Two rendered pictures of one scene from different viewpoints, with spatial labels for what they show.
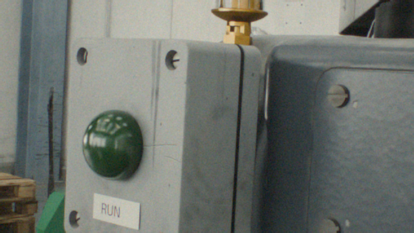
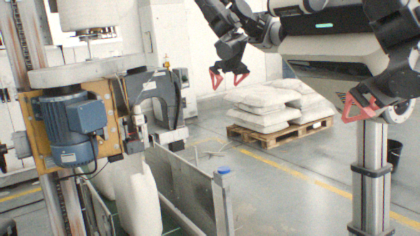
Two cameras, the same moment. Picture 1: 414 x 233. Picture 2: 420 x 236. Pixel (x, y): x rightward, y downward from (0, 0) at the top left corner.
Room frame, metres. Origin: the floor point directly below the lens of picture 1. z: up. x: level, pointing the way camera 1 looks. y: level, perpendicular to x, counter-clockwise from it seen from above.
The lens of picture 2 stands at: (1.80, 0.57, 1.50)
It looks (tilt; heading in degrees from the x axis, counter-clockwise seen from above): 15 degrees down; 197
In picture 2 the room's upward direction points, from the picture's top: 6 degrees counter-clockwise
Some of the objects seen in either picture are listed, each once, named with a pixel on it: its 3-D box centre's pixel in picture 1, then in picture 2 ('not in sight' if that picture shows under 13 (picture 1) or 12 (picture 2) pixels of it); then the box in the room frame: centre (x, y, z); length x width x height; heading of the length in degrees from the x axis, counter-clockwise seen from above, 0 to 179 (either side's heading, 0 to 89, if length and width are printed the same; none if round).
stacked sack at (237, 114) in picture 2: not in sight; (252, 110); (-2.66, -0.16, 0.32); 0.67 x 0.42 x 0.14; 140
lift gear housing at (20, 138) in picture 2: not in sight; (20, 144); (0.81, -0.49, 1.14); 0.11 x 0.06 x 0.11; 46
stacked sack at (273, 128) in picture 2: not in sight; (260, 122); (-2.48, -0.04, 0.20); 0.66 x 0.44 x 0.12; 46
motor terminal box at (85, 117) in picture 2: not in sight; (87, 118); (0.88, -0.12, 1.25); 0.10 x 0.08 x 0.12; 161
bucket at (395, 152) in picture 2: not in sight; (384, 157); (-1.53, 1.23, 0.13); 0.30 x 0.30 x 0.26
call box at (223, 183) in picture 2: not in sight; (224, 177); (0.38, 0.18, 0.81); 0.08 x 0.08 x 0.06; 46
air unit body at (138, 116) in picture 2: not in sight; (140, 123); (0.59, -0.10, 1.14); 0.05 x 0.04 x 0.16; 136
